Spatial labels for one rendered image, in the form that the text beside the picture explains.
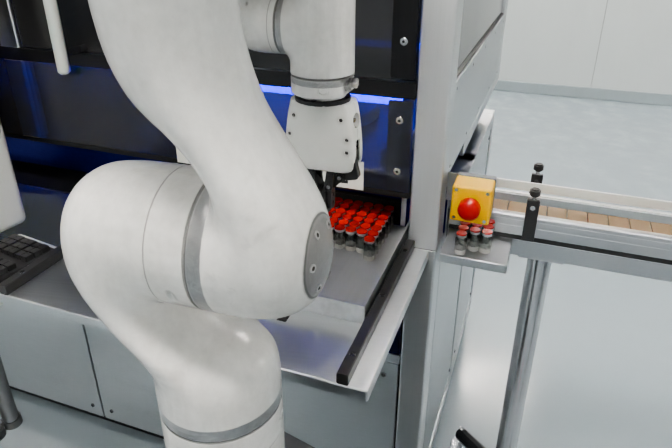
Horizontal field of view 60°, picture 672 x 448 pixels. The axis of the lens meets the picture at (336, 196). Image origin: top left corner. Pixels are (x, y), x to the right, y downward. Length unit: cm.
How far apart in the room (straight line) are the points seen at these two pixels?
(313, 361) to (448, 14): 59
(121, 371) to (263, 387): 129
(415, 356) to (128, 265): 92
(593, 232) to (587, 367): 120
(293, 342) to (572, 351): 164
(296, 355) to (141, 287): 45
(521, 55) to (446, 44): 470
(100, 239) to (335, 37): 38
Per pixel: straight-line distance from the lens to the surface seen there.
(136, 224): 47
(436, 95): 104
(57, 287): 115
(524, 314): 139
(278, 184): 43
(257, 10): 76
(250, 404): 56
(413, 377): 136
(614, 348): 251
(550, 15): 564
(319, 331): 95
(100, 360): 186
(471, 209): 106
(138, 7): 39
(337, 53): 74
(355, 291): 103
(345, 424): 153
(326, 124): 77
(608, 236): 123
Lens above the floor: 147
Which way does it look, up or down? 26 degrees down
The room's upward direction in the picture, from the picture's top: straight up
